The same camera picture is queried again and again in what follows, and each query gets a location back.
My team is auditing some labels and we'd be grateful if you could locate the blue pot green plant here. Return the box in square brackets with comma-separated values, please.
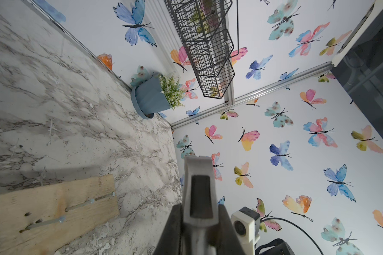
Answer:
[131, 74, 186, 120]

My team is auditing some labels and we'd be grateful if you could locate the black wire wall basket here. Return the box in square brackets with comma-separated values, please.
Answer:
[165, 0, 239, 99]

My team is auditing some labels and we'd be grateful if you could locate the wooden board with holes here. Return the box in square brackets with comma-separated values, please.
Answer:
[0, 174, 119, 255]

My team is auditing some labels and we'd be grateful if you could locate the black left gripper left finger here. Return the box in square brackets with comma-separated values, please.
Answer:
[153, 204, 183, 255]

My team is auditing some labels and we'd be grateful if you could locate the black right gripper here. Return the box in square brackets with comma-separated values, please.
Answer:
[255, 239, 295, 255]

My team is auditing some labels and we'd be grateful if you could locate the left steel nail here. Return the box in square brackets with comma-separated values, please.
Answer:
[19, 216, 66, 233]

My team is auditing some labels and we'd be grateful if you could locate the dark steel nail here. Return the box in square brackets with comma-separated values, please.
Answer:
[94, 192, 116, 201]

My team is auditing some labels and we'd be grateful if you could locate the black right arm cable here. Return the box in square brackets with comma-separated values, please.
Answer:
[258, 217, 324, 255]

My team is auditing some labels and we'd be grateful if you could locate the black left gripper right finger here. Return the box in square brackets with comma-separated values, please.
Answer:
[218, 205, 245, 255]

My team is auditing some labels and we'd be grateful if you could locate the orange handled claw hammer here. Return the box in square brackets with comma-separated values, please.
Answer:
[182, 155, 219, 255]

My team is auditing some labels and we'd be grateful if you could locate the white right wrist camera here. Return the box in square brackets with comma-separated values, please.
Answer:
[231, 207, 261, 255]

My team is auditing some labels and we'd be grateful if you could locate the middle steel nail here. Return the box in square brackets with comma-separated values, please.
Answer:
[65, 199, 95, 213]

